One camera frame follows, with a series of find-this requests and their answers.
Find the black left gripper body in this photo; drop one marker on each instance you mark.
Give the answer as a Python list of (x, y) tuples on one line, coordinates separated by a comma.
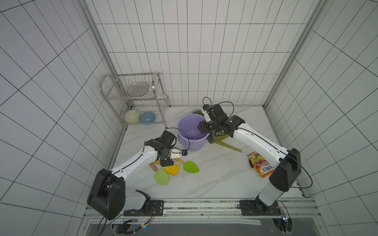
[(165, 160)]

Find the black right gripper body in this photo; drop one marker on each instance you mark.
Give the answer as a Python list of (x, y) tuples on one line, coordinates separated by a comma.
[(211, 128)]

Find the yellow plastic shovel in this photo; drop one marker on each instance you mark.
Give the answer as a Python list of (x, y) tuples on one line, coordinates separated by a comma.
[(172, 170)]

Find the purple plastic bucket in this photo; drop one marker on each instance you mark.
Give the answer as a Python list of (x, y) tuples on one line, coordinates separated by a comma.
[(187, 128)]

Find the light green shovel wooden handle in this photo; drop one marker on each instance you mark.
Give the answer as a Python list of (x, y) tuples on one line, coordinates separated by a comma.
[(160, 176)]

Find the green shovel yellow handle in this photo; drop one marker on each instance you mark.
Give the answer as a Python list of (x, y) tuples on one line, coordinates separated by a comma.
[(189, 166)]

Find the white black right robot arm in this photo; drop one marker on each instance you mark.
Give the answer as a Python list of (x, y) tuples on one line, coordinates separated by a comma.
[(286, 163)]

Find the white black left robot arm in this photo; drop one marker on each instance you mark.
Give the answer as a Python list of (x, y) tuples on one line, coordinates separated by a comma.
[(109, 195)]

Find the green patterned bowl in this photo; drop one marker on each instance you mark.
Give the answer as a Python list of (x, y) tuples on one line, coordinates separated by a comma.
[(198, 111)]

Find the blue bowl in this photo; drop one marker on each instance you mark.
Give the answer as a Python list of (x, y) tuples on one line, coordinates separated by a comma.
[(148, 117)]

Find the light green bowl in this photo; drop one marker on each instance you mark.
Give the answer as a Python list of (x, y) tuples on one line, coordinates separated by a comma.
[(132, 117)]

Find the metal dish rack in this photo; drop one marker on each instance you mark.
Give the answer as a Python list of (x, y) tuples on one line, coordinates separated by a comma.
[(113, 90)]

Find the orange snack bag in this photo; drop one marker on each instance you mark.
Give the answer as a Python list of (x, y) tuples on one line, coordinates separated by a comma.
[(260, 164)]

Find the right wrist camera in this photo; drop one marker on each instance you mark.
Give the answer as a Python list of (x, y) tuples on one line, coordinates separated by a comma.
[(205, 113)]

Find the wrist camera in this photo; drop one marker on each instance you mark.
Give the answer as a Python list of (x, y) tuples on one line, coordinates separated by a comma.
[(205, 113), (179, 152)]

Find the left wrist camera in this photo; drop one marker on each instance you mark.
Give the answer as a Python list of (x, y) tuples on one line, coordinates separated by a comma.
[(179, 152)]

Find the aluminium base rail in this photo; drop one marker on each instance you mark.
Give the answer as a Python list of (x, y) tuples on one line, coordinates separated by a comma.
[(218, 208)]

